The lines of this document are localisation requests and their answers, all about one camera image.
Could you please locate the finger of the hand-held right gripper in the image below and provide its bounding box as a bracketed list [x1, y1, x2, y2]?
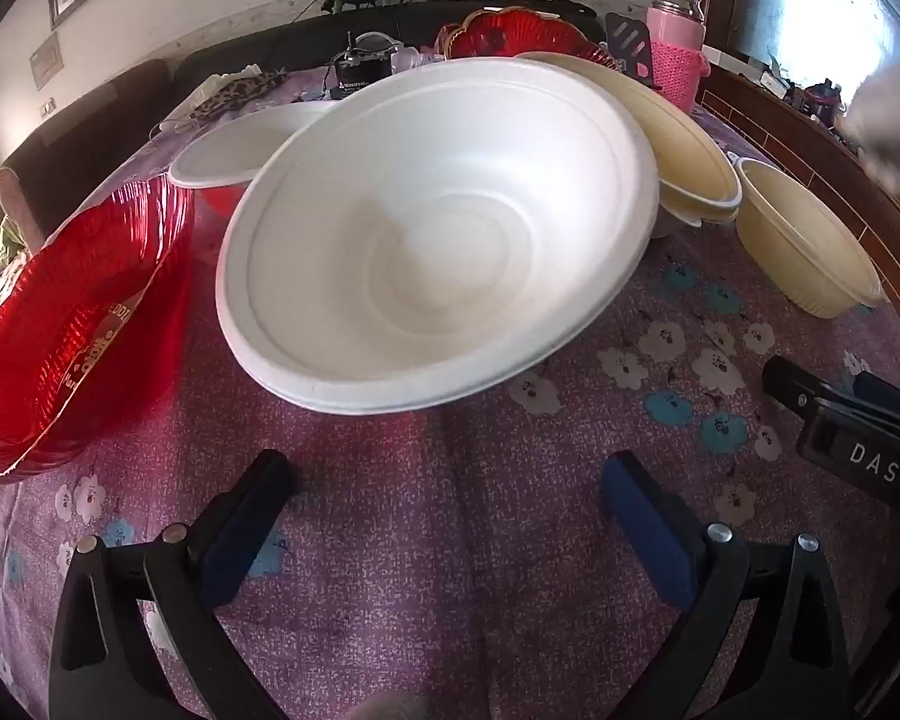
[855, 371, 900, 428]
[763, 356, 863, 421]

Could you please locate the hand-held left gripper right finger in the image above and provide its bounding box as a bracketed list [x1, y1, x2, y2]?
[598, 451, 854, 720]

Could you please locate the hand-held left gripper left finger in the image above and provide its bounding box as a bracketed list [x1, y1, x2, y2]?
[49, 450, 299, 720]

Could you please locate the small cream bowl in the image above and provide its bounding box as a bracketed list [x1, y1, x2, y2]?
[735, 157, 887, 317]

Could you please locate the large cream bowl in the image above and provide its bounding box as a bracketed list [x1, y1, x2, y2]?
[514, 51, 743, 227]

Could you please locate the red gold-rimmed plate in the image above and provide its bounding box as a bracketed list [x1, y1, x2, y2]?
[0, 176, 196, 485]
[439, 6, 616, 68]

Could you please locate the white foam bowl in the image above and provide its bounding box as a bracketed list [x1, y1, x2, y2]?
[169, 101, 346, 188]
[216, 58, 661, 415]

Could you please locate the purple floral tablecloth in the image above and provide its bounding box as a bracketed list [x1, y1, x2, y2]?
[0, 64, 900, 720]

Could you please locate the dark toy gadget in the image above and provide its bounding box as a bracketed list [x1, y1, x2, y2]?
[802, 79, 845, 121]

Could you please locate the white flat box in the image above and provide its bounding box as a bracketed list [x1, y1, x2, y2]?
[709, 45, 767, 74]

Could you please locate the pink thermos bottle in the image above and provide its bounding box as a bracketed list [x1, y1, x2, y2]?
[645, 0, 711, 113]

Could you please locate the bright window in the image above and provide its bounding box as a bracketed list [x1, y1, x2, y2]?
[735, 0, 900, 91]

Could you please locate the brown armchair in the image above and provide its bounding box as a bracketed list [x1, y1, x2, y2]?
[0, 60, 175, 241]

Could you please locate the leopard print cloth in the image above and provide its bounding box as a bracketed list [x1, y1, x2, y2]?
[169, 67, 286, 125]

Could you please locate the black motor device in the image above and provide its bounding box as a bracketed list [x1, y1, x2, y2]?
[334, 34, 398, 102]

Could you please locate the black sofa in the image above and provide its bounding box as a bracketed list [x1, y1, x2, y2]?
[172, 0, 601, 95]

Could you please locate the small wall plaque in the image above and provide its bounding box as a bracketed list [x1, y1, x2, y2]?
[30, 37, 65, 91]

